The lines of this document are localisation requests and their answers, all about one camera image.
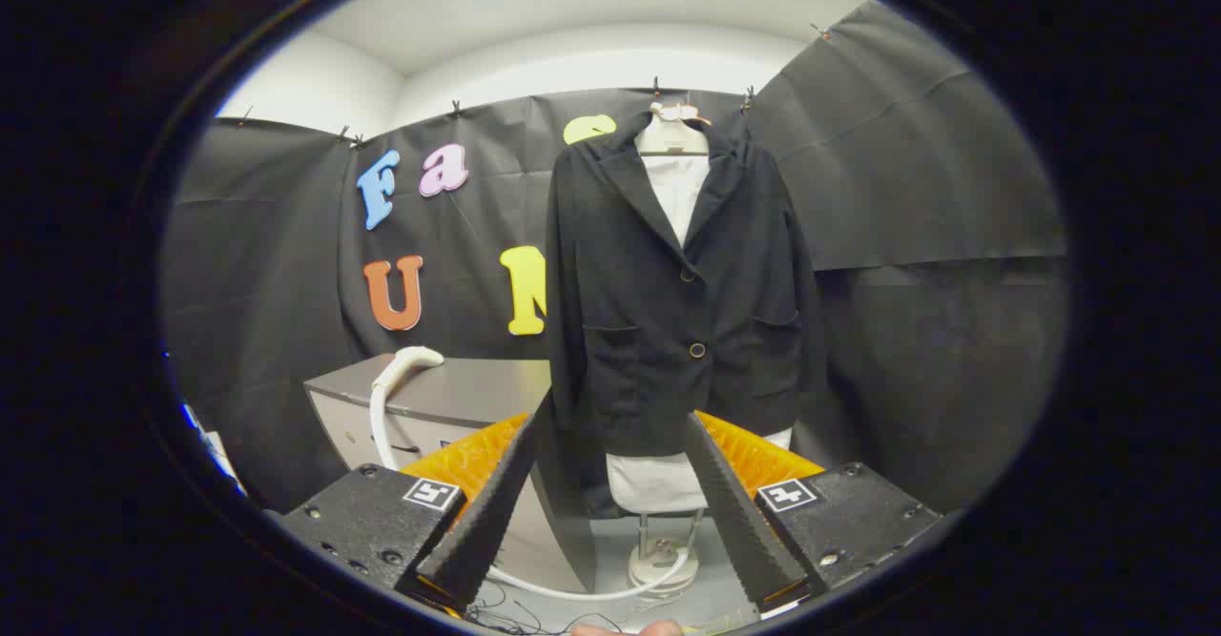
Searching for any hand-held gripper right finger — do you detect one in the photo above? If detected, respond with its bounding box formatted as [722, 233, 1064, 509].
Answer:
[685, 411, 945, 615]

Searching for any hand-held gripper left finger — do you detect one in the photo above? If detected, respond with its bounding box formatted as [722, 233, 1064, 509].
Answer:
[281, 414, 537, 615]

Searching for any white garment steamer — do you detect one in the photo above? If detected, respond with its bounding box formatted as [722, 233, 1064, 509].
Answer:
[369, 346, 704, 603]

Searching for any black jacket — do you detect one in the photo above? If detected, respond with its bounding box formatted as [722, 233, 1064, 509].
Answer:
[546, 112, 827, 458]

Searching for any grey cabinet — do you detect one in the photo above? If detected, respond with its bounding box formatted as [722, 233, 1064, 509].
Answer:
[303, 357, 597, 594]

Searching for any white mannequin torso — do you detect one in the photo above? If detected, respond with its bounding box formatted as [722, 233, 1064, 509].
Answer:
[606, 102, 795, 599]

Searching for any black backdrop cloth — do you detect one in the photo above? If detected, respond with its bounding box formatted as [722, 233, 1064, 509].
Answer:
[160, 0, 1069, 515]

